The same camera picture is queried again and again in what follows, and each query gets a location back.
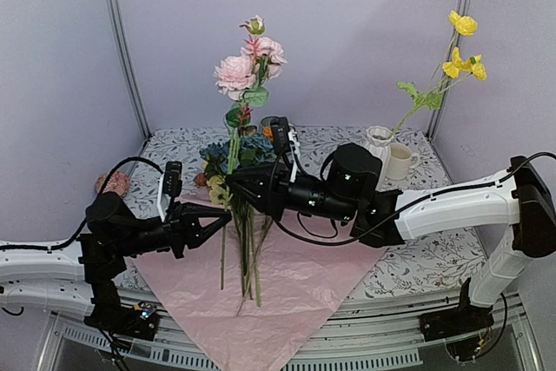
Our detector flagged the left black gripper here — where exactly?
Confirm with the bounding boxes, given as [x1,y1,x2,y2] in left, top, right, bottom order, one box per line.
[116,201,232,260]

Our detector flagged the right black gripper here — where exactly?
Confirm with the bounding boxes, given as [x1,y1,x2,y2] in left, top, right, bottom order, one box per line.
[225,162,356,223]

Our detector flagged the artificial flower bouquet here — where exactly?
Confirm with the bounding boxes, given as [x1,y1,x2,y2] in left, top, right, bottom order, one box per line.
[193,125,279,315]

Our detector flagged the purple pink wrapping paper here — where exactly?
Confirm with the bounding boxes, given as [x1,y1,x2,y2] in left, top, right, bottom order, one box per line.
[129,190,390,371]

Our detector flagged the pink rose flower stem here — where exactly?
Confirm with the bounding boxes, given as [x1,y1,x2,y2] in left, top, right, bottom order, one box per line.
[214,15,288,174]

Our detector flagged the yellow poppy flower stem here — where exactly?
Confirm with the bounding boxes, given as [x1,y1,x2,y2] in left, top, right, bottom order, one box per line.
[392,10,487,138]

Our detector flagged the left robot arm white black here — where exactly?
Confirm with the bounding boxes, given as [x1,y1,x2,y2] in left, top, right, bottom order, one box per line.
[1,192,231,331]

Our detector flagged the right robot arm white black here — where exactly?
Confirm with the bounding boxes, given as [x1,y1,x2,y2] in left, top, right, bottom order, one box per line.
[225,142,555,333]

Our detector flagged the white ribbed vase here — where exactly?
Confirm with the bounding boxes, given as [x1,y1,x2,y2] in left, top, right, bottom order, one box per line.
[364,126,393,189]

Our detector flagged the striped grey cup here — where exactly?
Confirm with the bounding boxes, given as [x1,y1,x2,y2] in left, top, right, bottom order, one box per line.
[259,116,279,134]

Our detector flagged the red patterned bowl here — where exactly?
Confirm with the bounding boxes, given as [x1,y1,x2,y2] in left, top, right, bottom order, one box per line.
[95,171,130,197]

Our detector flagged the cream mug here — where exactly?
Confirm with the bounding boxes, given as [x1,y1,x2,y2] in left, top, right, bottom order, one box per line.
[386,142,420,181]

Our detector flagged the floral patterned tablecloth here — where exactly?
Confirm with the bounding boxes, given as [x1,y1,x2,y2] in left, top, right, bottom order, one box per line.
[114,126,485,300]

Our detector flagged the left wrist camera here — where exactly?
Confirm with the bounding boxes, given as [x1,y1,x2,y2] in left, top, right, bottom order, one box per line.
[156,161,182,221]

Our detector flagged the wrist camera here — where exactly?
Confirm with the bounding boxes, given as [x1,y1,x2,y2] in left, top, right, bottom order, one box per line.
[156,161,182,221]
[270,116,301,183]

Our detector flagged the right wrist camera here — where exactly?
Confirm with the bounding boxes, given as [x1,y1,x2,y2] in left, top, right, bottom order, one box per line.
[270,116,301,183]

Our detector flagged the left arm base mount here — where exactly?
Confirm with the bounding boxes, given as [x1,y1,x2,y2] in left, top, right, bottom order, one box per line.
[83,303,161,341]

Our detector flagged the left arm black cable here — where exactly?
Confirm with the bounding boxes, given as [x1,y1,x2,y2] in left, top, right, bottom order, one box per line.
[0,156,164,253]

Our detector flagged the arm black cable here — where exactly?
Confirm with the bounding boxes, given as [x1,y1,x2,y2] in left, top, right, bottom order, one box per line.
[0,156,164,253]
[271,151,556,246]

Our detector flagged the front aluminium rail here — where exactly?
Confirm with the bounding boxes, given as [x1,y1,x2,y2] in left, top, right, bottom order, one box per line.
[36,290,547,370]

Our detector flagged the left aluminium frame post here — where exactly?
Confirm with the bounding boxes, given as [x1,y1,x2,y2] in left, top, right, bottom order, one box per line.
[106,0,152,141]

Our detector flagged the aluminium frame post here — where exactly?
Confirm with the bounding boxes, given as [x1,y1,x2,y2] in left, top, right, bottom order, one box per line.
[106,0,152,141]
[426,0,478,138]

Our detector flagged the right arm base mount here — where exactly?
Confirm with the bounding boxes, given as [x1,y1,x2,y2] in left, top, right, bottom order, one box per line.
[419,304,494,362]

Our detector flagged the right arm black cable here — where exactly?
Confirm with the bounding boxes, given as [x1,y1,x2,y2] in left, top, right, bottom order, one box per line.
[271,151,556,246]

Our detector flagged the right aluminium frame post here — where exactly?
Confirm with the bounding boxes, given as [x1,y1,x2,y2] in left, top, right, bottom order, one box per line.
[426,0,478,138]

